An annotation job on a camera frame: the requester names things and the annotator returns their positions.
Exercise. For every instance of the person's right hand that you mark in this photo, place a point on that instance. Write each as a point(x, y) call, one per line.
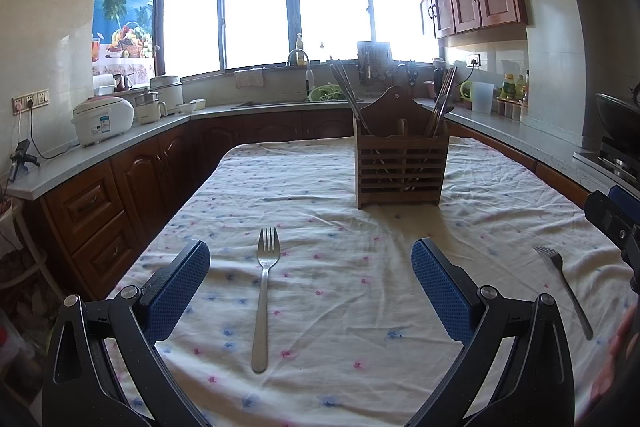
point(622, 357)

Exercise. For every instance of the black utensil holder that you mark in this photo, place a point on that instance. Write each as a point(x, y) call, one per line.
point(412, 76)

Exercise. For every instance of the green jug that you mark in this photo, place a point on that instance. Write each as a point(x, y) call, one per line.
point(465, 94)

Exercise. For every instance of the grey kitchen countertop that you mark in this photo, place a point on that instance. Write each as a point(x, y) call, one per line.
point(85, 157)

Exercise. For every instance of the small metal pot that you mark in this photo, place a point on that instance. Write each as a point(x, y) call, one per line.
point(123, 82)

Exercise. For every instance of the white bowl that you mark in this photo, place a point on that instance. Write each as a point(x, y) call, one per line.
point(184, 108)
point(197, 104)

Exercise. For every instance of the black wok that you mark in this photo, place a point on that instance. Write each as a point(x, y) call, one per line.
point(617, 117)

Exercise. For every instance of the gas stove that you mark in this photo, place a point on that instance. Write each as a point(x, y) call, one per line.
point(610, 162)

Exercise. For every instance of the yellow soap bottle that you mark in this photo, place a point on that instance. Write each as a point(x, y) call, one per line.
point(300, 52)

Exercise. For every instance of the wooden lower cabinets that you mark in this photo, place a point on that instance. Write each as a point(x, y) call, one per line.
point(110, 207)

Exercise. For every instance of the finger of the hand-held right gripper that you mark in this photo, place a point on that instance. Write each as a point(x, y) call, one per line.
point(605, 217)
point(625, 199)

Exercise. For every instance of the green colander with vegetables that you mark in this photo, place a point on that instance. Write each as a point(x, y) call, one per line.
point(325, 93)

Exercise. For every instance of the white wall socket strip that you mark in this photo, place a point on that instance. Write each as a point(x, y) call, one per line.
point(31, 101)

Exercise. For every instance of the pink container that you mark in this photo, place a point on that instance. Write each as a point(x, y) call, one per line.
point(428, 89)

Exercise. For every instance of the large kitchen window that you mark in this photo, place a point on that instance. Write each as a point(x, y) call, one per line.
point(250, 7)

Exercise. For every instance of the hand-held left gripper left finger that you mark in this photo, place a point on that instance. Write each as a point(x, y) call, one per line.
point(180, 289)

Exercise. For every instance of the wooden utensil holder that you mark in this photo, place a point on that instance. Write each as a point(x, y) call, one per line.
point(400, 177)

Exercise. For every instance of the white rice cooker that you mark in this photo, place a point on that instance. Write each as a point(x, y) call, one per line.
point(102, 119)

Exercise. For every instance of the tropical fruit wall poster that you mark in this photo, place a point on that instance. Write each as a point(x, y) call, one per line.
point(125, 17)

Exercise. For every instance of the white steamer pot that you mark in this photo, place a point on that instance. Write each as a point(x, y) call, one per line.
point(166, 89)

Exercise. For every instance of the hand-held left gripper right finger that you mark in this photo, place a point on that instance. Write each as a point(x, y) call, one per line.
point(442, 289)

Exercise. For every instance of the kitchen sink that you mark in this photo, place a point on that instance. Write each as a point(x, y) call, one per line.
point(270, 104)

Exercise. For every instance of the yellow oil bottle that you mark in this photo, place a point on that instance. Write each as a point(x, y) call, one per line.
point(519, 90)
point(508, 88)

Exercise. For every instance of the small white electric cooker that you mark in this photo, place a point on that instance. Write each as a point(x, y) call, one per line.
point(147, 112)

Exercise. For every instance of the chrome kitchen faucet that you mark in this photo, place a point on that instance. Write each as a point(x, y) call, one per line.
point(308, 82)

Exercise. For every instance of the black steel kettle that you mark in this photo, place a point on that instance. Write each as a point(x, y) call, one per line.
point(440, 79)

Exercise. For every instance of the small white wall socket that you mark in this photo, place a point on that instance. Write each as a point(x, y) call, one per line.
point(473, 59)

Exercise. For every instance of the white container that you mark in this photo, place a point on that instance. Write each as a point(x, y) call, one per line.
point(104, 85)

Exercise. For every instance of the black camera on tripod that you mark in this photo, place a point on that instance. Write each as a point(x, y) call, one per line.
point(21, 157)

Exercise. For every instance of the dark sauce bottle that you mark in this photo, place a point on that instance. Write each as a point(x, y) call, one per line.
point(526, 87)

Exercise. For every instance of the row of spice jars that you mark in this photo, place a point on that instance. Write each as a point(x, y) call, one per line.
point(511, 111)

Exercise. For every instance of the white floral tablecloth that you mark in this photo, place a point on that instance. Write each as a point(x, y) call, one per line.
point(325, 257)

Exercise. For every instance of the large steel fork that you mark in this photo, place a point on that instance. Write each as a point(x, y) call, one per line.
point(260, 332)

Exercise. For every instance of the white dishcloth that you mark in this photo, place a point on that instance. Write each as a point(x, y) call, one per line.
point(249, 78)

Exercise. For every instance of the metal dish rack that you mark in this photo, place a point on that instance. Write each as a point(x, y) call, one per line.
point(374, 62)

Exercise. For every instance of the translucent white pitcher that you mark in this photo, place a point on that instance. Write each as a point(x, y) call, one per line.
point(483, 99)

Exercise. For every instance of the small steel fork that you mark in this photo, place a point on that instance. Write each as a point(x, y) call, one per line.
point(565, 287)

